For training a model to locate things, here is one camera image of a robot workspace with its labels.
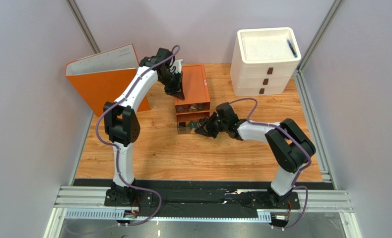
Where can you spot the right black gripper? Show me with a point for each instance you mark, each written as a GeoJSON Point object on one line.
{"type": "Point", "coordinates": [211, 124]}

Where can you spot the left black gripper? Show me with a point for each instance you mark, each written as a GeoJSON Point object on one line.
{"type": "Point", "coordinates": [177, 91]}

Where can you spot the orange makeup drawer box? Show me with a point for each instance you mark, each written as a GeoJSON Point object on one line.
{"type": "Point", "coordinates": [195, 90]}

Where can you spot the clear acrylic drawer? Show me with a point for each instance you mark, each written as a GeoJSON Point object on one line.
{"type": "Point", "coordinates": [196, 116]}

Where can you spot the glass cream jar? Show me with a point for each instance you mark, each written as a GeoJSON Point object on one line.
{"type": "Point", "coordinates": [193, 125]}

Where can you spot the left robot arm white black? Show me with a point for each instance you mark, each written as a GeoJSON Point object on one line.
{"type": "Point", "coordinates": [121, 123]}

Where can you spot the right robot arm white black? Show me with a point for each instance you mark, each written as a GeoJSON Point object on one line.
{"type": "Point", "coordinates": [291, 147]}

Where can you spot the white three-drawer cabinet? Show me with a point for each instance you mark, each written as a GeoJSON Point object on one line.
{"type": "Point", "coordinates": [262, 62]}

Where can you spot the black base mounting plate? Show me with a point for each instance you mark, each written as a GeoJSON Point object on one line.
{"type": "Point", "coordinates": [245, 199]}

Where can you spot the blue pen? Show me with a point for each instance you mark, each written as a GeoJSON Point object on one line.
{"type": "Point", "coordinates": [292, 48]}

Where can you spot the orange white ring binder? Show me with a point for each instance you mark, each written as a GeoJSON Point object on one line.
{"type": "Point", "coordinates": [103, 77]}

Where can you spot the aluminium rail frame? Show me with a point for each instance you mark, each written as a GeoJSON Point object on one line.
{"type": "Point", "coordinates": [179, 208]}

